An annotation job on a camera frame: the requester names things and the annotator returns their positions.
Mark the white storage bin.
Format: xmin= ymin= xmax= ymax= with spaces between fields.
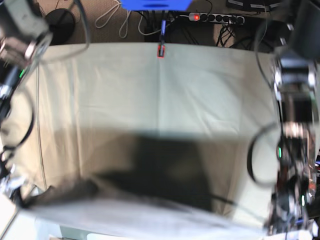
xmin=0 ymin=209 xmax=63 ymax=240

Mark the black round base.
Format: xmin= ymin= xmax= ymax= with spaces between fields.
xmin=44 ymin=8 xmax=76 ymax=46

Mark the red black clamp top centre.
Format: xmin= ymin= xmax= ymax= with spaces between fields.
xmin=157 ymin=19 xmax=166 ymax=58

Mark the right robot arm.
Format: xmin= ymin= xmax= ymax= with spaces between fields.
xmin=0 ymin=0 xmax=91 ymax=210

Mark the black power strip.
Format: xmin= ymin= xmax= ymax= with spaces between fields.
xmin=187 ymin=12 xmax=245 ymax=25

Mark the grey t-shirt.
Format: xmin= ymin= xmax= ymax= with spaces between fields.
xmin=18 ymin=178 xmax=266 ymax=240

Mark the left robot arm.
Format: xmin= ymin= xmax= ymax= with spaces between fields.
xmin=246 ymin=0 xmax=320 ymax=240

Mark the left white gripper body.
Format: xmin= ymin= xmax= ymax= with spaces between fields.
xmin=264 ymin=190 xmax=320 ymax=240

